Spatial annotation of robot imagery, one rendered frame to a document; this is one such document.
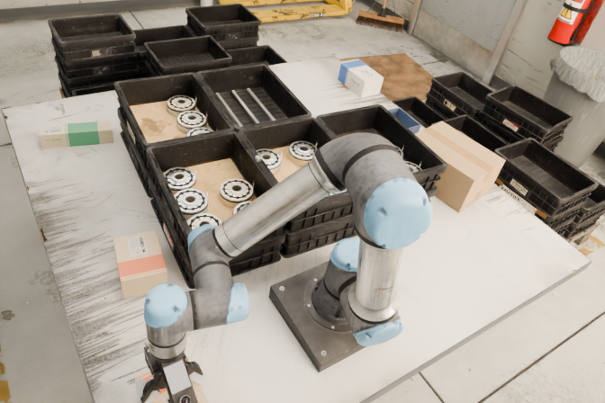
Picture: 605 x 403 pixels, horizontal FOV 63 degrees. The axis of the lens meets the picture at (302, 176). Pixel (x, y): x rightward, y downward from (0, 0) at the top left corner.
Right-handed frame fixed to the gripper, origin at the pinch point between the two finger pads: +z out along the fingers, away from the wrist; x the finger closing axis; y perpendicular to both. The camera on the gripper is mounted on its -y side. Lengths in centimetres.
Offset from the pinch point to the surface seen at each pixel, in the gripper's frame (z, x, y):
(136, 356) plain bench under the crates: 5.1, 3.2, 16.9
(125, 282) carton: -1.8, -0.3, 34.7
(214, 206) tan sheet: -8, -31, 46
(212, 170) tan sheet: -8, -37, 61
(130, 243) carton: -2.5, -5.3, 46.7
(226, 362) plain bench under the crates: 5.2, -15.7, 5.3
